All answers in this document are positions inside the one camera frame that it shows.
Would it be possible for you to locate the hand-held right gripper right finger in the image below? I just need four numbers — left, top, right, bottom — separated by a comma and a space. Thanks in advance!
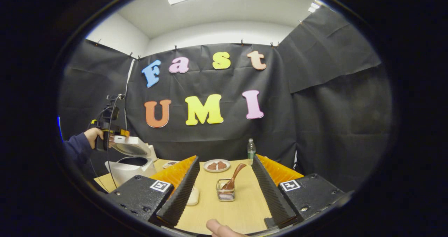
252, 154, 347, 229

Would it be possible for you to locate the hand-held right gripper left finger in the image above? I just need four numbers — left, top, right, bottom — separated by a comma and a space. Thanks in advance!
105, 155, 200, 229

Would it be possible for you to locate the white rice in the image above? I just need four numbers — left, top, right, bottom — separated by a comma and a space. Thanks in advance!
187, 187, 200, 206

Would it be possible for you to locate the white rice cooker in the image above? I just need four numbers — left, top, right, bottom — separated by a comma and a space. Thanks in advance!
105, 135, 158, 187

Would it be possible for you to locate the brown wooden spoon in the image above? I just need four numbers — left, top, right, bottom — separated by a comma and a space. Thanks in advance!
222, 163, 247, 190

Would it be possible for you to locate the wire chopstick holder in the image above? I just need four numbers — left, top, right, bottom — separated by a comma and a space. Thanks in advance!
216, 179, 236, 202

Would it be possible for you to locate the white round plate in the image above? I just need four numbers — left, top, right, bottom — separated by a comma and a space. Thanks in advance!
203, 159, 231, 173

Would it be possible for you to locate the plastic water bottle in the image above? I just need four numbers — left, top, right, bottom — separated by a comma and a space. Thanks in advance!
247, 138, 257, 166

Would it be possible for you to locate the black backdrop cloth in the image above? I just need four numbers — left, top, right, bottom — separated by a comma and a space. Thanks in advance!
58, 6, 392, 192

